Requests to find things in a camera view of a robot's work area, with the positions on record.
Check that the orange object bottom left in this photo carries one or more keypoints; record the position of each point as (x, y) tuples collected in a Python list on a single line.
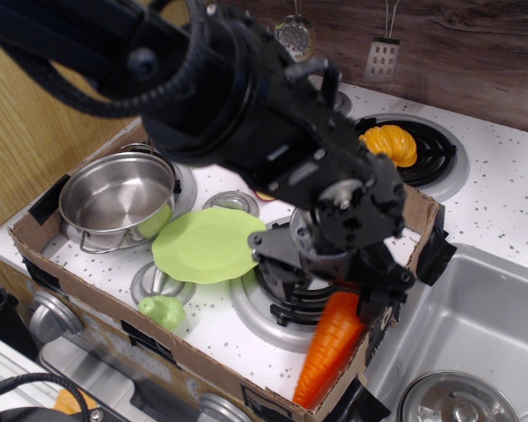
[(66, 403)]

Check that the black burner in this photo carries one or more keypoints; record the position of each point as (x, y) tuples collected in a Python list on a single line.
[(442, 167), (285, 323)]

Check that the hanging metal spatula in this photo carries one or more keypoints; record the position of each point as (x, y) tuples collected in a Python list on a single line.
[(382, 59)]

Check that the back right black burner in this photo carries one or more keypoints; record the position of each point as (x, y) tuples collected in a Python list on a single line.
[(442, 167)]

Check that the silver front left knob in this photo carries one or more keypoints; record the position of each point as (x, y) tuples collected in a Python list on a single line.
[(52, 319)]

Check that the yellow toy pumpkin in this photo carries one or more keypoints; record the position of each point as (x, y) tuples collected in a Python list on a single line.
[(392, 141)]

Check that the light green plastic plate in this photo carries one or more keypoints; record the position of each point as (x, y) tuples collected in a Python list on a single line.
[(207, 246)]

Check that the stainless steel pot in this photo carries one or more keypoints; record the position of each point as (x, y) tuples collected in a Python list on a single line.
[(118, 201)]

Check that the silver sink drain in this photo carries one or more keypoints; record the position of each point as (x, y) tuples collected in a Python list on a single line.
[(454, 396)]

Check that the red halved toy fruit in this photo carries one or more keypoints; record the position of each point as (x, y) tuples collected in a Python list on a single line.
[(263, 196)]

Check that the silver front right knob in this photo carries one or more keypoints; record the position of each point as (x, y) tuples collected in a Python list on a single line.
[(214, 408)]

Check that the front right black burner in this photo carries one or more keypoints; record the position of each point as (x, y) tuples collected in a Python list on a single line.
[(285, 323)]

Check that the orange toy carrot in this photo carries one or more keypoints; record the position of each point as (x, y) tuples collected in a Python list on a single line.
[(337, 334)]

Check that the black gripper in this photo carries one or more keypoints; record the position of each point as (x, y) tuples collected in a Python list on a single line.
[(288, 253)]

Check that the grey toy sink basin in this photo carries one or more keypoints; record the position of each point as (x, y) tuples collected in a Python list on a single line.
[(473, 320)]

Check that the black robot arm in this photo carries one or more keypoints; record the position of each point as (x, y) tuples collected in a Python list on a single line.
[(222, 90)]

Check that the hanging slotted metal spoon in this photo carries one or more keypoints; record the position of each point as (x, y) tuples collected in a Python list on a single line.
[(296, 34)]

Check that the silver stove top knob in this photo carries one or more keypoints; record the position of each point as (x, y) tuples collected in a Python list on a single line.
[(342, 103)]

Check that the brown cardboard fence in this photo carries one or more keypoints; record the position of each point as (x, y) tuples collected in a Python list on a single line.
[(211, 351)]

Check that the small green toy piece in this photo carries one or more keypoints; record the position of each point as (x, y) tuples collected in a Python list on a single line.
[(166, 311)]

